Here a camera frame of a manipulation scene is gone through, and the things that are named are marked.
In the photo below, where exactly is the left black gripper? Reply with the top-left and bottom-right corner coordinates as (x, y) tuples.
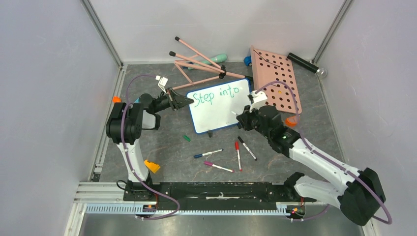
(152, 87), (194, 113)

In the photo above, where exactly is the blue framed whiteboard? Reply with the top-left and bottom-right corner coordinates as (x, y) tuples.
(186, 78), (251, 134)

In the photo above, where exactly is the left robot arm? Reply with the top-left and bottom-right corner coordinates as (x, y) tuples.
(105, 88), (194, 201)

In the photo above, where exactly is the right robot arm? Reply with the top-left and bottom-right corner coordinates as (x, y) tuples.
(236, 106), (387, 226)

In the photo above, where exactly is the black whiteboard marker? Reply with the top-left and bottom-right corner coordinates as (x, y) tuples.
(238, 136), (258, 161)

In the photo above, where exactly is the red whiteboard marker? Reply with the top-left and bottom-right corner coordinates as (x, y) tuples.
(235, 141), (242, 172)

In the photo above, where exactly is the blue whiteboard marker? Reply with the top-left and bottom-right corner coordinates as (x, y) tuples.
(193, 148), (224, 159)

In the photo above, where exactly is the pink whiteboard marker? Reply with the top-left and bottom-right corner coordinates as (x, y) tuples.
(204, 161), (235, 173)

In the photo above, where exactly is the orange tape roll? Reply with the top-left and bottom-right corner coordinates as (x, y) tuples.
(285, 116), (298, 127)

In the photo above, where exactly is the pink folding tripod stand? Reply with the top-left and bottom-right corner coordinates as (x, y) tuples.
(169, 36), (254, 90)

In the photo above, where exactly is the pink perforated board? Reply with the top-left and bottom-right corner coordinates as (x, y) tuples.
(250, 46), (302, 114)

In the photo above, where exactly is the mint green bottle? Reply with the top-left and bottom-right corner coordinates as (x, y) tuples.
(200, 54), (228, 65)

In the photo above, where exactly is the blue toy car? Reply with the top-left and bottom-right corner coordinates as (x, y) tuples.
(243, 56), (252, 67)

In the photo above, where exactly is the orange clip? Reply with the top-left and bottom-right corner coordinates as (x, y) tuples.
(112, 96), (121, 103)

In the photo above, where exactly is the yellow plastic wedge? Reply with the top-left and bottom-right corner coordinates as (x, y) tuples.
(144, 160), (161, 174)

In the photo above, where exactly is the black flashlight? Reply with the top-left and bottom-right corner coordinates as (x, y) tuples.
(287, 53), (328, 78)

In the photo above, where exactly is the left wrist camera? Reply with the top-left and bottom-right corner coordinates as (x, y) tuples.
(155, 75), (168, 94)

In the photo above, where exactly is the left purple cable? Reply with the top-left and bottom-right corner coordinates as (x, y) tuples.
(119, 73), (180, 221)

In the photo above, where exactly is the purple cable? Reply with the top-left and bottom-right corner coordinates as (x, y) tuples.
(252, 81), (393, 225)
(119, 73), (180, 221)

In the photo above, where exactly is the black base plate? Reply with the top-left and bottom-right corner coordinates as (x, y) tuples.
(123, 181), (314, 211)

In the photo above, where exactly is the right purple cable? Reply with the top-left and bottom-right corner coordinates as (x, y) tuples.
(252, 81), (393, 225)

